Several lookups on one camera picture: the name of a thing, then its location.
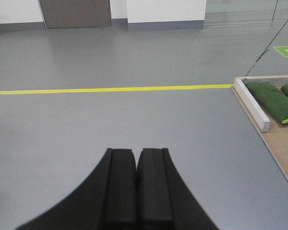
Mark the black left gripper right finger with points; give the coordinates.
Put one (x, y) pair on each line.
(164, 200)

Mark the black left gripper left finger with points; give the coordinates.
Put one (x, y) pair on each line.
(105, 200)

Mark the plywood door platform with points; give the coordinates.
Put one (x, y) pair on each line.
(276, 139)

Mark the grey background door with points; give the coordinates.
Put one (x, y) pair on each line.
(76, 13)

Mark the yellow floor tape line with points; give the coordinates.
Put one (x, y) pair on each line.
(118, 89)

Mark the green sandbag left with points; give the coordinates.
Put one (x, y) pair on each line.
(273, 100)

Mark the white pillar grey base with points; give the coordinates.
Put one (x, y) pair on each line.
(162, 15)

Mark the white frame rail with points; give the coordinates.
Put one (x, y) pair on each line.
(251, 106)

